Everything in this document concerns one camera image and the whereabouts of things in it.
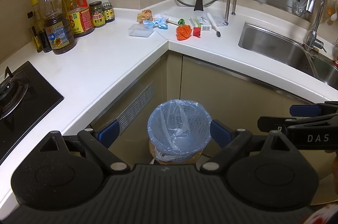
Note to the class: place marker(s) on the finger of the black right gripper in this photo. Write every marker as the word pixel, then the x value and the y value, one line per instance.
pixel 282 124
pixel 314 110

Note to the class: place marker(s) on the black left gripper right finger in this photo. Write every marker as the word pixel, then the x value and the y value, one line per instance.
pixel 234 146

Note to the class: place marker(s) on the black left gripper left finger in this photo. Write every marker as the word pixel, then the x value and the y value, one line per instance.
pixel 98 144

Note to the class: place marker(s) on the white brush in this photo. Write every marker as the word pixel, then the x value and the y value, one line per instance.
pixel 213 24

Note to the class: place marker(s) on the red small block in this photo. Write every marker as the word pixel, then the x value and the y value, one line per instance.
pixel 196 32

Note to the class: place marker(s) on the white green medicine box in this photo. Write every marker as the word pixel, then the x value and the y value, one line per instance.
pixel 200 22

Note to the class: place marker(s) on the blue face mask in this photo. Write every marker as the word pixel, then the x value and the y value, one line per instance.
pixel 157 23

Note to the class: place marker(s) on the brown paper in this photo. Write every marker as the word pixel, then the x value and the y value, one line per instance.
pixel 145 15

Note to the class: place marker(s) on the trash bin with blue bag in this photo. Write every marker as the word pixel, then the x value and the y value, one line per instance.
pixel 178 129

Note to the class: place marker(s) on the right hand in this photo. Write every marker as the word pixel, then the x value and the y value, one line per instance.
pixel 332 152

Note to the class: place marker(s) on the cabinet vent grille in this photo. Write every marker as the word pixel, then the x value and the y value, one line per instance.
pixel 135 107

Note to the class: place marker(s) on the stainless steel sink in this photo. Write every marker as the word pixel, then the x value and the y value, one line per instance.
pixel 289 52

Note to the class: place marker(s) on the black gas stove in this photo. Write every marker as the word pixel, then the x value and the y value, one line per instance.
pixel 26 98

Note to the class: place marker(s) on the white mesh pad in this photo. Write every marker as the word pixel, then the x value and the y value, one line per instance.
pixel 220 22

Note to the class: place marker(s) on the thin dark sauce bottle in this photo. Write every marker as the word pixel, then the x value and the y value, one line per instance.
pixel 38 23

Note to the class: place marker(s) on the red label sauce jar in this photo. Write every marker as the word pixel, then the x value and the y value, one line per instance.
pixel 97 14

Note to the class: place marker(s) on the large dark oil bottle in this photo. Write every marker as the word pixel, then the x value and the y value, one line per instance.
pixel 57 26

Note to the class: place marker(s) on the yellow label oil bottle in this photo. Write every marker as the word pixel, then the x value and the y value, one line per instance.
pixel 79 17

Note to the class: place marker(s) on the small green label jar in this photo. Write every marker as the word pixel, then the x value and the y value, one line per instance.
pixel 108 12

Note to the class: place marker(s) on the white roll with green end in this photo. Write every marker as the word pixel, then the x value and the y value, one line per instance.
pixel 174 20

